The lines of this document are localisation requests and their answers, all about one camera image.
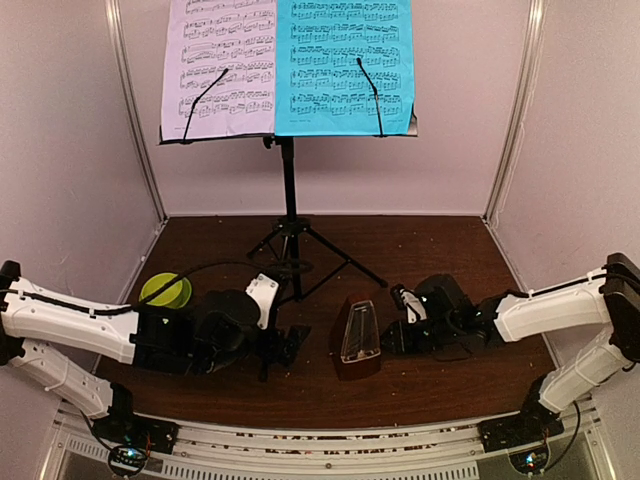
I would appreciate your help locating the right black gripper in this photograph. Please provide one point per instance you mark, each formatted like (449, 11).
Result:
(399, 338)

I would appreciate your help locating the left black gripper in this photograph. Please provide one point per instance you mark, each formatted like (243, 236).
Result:
(271, 353)

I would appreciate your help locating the wooden metronome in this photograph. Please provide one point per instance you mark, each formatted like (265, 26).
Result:
(354, 341)

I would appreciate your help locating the black perforated music stand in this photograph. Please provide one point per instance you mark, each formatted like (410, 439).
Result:
(291, 226)

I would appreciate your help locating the cyan paper sheet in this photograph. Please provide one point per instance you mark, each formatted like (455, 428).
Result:
(344, 68)

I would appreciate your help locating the lilac sheet music paper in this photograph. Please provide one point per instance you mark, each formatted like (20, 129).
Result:
(219, 70)

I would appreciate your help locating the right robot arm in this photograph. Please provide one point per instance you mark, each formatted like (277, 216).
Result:
(442, 319)

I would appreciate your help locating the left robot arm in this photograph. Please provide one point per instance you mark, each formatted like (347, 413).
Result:
(161, 332)

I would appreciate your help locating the green bowl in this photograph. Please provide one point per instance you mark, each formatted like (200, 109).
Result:
(175, 297)

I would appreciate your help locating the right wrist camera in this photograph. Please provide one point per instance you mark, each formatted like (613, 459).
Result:
(407, 301)

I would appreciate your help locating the aluminium front rail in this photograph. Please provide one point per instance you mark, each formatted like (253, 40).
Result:
(451, 449)

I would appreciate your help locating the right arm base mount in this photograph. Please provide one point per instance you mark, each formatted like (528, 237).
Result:
(526, 442)

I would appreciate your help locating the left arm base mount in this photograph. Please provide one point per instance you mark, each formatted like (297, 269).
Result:
(130, 442)

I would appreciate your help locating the left aluminium frame post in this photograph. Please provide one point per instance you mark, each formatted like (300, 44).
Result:
(117, 37)

